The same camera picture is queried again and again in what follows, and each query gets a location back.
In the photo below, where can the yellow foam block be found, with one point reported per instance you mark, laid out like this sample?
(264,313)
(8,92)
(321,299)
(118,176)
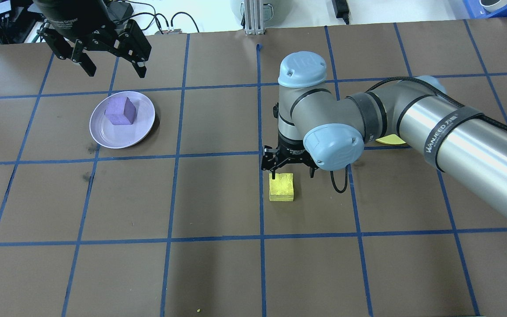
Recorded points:
(282,188)

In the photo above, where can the purple foam block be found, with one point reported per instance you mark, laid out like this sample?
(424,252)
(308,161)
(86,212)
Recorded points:
(120,112)

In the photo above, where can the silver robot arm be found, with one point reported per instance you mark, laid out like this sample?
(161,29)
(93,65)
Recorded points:
(478,154)

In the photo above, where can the black power adapter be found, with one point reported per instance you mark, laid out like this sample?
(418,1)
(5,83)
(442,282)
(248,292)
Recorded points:
(341,9)
(120,11)

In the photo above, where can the black hub with red plugs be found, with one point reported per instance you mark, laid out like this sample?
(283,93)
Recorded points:
(172,31)

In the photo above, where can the yellow plate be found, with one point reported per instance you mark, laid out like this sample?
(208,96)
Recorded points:
(392,141)

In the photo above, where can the purple plate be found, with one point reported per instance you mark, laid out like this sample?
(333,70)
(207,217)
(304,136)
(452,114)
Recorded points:
(121,136)

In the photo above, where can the steel cooking pot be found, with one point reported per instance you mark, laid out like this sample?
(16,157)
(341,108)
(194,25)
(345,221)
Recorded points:
(236,6)

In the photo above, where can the aluminium extrusion post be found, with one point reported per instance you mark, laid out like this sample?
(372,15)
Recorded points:
(253,20)

